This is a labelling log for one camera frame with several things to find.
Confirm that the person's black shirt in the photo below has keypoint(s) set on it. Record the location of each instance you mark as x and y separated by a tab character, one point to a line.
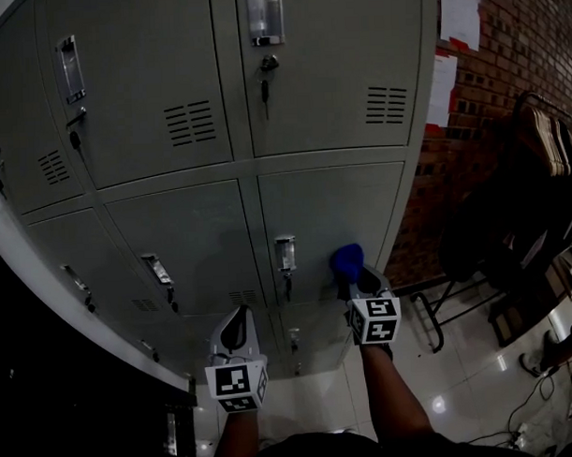
369	452

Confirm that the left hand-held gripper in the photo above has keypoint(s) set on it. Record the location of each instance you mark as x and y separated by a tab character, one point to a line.
232	381

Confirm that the blue cloth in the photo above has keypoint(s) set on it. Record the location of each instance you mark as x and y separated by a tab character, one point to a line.
348	260

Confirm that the row of wooden hangers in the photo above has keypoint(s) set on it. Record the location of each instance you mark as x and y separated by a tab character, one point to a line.
552	143

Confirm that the large white wall paper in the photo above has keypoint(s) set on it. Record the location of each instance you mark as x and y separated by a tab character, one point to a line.
461	10

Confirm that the person's left forearm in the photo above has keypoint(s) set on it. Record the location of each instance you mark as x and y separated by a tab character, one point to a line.
239	435

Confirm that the grey metal locker door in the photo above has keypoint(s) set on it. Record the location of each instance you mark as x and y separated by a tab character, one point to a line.
322	203

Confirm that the small white wall paper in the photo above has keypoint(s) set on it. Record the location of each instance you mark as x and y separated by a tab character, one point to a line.
442	88

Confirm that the black box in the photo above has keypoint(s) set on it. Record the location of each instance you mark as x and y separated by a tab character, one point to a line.
502	325

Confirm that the set of locks with keys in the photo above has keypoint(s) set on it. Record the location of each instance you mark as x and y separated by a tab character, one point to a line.
269	61

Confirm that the black side cabinet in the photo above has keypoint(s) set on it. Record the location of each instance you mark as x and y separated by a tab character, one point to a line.
62	394

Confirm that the white power strip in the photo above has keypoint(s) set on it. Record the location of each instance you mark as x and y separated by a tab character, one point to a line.
519	436

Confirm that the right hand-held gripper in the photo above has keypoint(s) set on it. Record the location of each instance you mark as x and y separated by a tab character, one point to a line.
380	315

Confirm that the black metal rack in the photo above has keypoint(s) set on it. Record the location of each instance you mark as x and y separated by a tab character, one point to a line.
432	321

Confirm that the person's right forearm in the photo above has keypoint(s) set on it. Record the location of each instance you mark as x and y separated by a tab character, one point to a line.
395	392

